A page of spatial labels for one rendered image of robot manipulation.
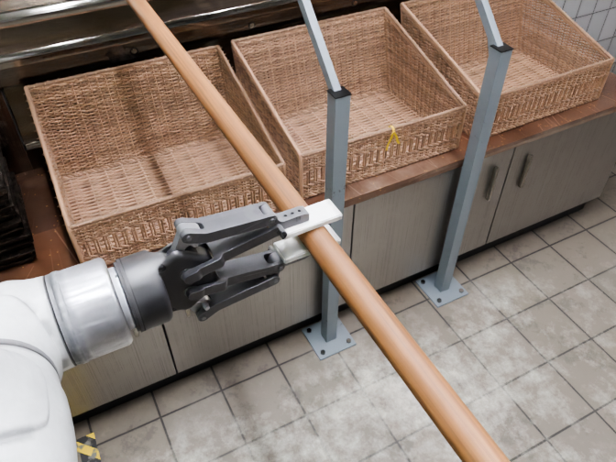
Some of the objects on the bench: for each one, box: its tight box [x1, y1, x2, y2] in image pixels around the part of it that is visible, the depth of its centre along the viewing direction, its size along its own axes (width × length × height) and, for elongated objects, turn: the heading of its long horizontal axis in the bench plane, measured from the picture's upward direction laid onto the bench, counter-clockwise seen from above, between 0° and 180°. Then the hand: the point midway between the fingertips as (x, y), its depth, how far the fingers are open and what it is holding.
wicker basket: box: [24, 45, 286, 265], centre depth 154 cm, size 49×56×28 cm
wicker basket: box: [400, 0, 615, 137], centre depth 194 cm, size 49×56×28 cm
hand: (307, 230), depth 62 cm, fingers closed on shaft, 3 cm apart
